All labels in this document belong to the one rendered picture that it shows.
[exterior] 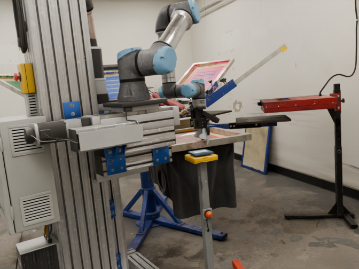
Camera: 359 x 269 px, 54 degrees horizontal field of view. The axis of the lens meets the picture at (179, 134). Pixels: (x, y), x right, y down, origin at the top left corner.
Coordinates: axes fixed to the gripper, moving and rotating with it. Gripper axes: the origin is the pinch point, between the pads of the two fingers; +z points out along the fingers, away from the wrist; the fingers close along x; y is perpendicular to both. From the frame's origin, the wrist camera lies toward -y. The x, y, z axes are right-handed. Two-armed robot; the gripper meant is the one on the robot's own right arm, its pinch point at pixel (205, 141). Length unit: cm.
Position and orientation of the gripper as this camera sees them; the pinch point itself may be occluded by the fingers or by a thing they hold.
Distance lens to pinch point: 199.5
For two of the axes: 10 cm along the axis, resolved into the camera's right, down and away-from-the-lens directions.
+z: 0.9, 9.9, 1.4
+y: -9.3, 1.3, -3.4
